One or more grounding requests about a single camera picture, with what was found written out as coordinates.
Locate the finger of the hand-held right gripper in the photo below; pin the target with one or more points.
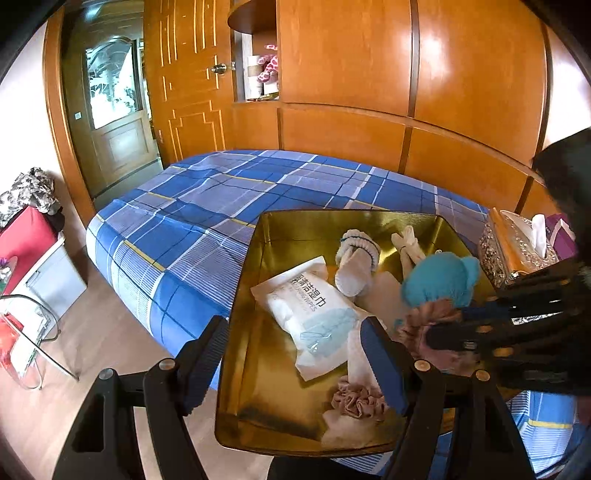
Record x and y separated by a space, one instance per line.
508 307
461 339

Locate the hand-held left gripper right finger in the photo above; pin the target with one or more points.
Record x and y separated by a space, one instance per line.
383 369

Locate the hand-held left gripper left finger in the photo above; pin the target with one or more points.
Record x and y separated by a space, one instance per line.
207 364

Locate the pink scrunchie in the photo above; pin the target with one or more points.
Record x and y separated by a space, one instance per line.
360 399

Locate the doll with teal hat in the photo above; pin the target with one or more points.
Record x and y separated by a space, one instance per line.
434 281

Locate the gold tray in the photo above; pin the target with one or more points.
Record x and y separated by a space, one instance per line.
277 378

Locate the white wet wipes pack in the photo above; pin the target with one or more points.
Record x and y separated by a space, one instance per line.
304 314

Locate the white socks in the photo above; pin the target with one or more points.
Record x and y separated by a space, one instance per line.
353 272

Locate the purple pack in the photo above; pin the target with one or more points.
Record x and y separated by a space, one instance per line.
561 237

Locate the silver patterned tissue box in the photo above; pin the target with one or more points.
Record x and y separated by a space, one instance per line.
496 249

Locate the blue plaid bed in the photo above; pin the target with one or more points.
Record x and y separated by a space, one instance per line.
207 207

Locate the white plastic bin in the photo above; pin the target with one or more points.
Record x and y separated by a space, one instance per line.
60 281

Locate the glass side table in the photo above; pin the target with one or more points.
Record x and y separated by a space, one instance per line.
27 323

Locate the red box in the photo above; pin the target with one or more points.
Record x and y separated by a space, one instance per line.
27 249

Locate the wooden door with frosted glass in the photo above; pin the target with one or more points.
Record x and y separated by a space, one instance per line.
115 138

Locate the open wooden door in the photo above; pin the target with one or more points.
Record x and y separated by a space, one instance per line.
194 115

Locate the camouflage cloth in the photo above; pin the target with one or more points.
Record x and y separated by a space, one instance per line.
30 189

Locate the wooden wardrobe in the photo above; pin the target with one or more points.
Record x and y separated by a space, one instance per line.
346 69

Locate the white paper roll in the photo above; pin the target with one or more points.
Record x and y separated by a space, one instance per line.
254 74

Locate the metal door knob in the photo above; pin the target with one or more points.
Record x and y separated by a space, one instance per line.
219 69

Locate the pink plush toy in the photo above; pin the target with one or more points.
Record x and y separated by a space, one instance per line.
269 64

